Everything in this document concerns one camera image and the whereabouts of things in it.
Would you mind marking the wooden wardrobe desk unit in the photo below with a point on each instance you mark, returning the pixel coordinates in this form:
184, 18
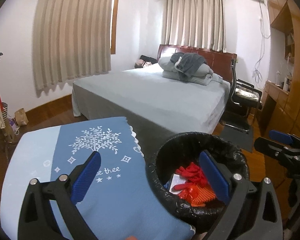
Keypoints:
281, 95

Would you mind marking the beige left window curtain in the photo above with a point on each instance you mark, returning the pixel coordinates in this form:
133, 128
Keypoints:
71, 39

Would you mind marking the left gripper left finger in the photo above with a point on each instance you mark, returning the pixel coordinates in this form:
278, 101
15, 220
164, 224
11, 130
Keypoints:
37, 220

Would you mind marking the blue patterned tablecloth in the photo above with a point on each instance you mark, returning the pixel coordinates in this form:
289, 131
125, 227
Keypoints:
119, 202

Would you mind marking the black office chair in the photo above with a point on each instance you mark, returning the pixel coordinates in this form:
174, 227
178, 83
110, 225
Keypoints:
242, 99

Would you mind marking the beige right window curtain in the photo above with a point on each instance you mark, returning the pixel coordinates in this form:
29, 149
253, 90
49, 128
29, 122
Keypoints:
194, 23

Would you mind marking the beige window curtain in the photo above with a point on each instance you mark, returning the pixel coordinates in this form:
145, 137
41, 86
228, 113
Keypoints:
194, 23
71, 39

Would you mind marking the orange foam net sleeve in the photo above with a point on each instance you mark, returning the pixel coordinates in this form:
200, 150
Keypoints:
197, 196

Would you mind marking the grey bed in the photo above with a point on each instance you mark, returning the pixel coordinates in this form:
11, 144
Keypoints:
156, 107

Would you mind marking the red knit glove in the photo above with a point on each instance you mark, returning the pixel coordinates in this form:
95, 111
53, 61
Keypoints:
193, 175

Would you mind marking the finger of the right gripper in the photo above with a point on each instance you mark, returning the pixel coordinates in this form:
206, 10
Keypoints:
278, 143

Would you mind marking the dark floor mat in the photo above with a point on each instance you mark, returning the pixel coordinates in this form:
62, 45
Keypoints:
243, 140

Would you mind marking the folded grey blanket stack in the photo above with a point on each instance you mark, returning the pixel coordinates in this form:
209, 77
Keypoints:
188, 67

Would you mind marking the brown paper bag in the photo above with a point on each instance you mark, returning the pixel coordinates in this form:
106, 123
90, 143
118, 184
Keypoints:
21, 117

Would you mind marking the black bin with liner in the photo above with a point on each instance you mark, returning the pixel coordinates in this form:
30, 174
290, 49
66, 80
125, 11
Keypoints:
181, 150

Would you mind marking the white medicine box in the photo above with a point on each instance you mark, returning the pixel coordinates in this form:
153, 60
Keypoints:
176, 180

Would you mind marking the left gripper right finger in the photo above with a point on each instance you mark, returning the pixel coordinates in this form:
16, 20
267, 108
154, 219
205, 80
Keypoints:
251, 209

